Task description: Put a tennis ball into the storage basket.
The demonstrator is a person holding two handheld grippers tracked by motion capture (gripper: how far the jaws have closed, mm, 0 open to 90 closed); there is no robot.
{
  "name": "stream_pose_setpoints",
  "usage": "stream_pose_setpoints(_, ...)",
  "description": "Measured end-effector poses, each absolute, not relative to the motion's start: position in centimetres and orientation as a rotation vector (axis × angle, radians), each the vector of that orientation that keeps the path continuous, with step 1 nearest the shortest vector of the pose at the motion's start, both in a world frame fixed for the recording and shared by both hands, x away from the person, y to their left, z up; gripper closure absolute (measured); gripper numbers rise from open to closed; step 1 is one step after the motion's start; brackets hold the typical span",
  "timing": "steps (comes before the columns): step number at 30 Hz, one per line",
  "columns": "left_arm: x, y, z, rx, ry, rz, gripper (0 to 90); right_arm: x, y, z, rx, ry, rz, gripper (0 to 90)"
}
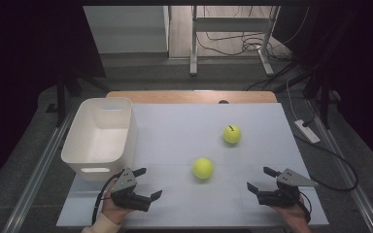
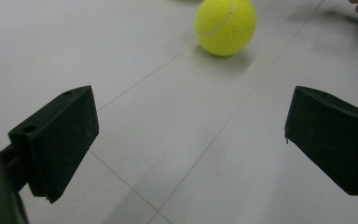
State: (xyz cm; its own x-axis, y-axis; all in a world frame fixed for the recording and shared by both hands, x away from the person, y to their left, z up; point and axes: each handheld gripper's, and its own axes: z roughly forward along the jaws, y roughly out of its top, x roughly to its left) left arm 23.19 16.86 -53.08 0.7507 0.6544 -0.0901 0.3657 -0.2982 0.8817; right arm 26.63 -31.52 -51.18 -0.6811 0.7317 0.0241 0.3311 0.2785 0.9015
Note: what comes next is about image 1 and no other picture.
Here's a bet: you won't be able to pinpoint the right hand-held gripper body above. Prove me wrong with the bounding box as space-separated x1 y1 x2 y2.
256 167 319 208

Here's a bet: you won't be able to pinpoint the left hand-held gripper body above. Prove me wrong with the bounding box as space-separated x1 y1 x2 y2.
110 167 153 213

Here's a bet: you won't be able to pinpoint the white plastic bin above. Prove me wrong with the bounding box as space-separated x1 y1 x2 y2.
60 96 139 183

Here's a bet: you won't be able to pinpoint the yellow tennis ball black mark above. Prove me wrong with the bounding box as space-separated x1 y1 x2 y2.
222 124 243 145

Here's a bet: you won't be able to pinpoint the plain yellow tennis ball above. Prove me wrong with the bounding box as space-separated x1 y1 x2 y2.
192 157 215 181

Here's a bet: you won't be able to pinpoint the person's right hand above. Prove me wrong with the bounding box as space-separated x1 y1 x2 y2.
271 196 312 228

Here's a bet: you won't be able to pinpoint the person's left hand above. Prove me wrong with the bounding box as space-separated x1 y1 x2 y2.
100 189 134 225

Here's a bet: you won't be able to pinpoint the white power strip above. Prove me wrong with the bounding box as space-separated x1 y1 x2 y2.
293 118 322 145

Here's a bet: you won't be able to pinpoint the white table mat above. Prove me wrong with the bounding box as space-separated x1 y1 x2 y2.
55 102 330 228

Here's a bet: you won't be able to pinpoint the wooden table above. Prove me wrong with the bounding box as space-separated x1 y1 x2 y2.
105 90 279 105

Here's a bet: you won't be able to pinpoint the black tripod stand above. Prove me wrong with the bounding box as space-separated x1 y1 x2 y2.
44 66 112 128

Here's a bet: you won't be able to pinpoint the white cabinet panel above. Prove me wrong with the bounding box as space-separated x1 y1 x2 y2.
83 5 171 54

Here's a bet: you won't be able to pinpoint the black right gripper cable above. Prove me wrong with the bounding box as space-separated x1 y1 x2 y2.
298 191 313 224

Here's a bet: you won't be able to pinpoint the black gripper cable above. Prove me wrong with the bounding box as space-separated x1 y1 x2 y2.
298 191 313 224
90 170 124 226

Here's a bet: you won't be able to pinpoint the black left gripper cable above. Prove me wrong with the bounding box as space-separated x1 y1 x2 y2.
90 170 124 226

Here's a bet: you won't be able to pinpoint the aluminium floor rail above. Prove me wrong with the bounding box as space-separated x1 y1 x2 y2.
306 98 373 233
1 105 81 233

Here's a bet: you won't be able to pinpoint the black looped floor cable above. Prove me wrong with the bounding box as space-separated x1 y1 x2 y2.
293 132 359 193

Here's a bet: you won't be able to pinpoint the thick black floor cables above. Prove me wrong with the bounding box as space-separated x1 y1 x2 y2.
242 59 312 93

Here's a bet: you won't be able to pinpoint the black stand with plug cable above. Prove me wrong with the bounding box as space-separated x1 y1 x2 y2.
300 62 342 131

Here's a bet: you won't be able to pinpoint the tangle of floor cables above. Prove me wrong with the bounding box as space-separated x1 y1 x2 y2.
195 30 294 63

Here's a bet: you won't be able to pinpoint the white metal stand frame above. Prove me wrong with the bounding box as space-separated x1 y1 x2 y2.
188 5 282 78

